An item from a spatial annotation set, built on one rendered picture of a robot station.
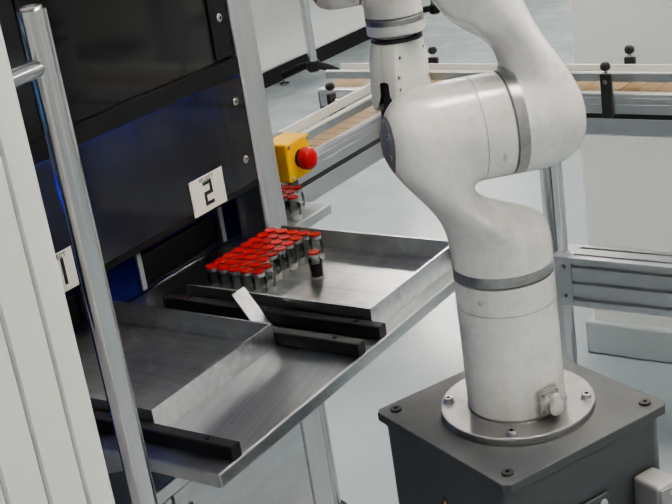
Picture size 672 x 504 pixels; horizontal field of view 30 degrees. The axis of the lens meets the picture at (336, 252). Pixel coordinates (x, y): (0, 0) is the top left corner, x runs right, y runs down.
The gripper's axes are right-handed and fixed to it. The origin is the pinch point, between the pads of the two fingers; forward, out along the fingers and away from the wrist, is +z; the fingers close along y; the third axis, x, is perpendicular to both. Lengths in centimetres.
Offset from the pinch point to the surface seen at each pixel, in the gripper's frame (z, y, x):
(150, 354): 22.1, 36.2, -25.6
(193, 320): 20.0, 28.4, -23.4
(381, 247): 21.0, -5.8, -11.6
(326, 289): 22.1, 9.2, -12.7
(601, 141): 48, -144, -31
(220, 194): 9.7, 4.2, -34.9
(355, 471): 110, -65, -69
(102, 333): -8, 82, 17
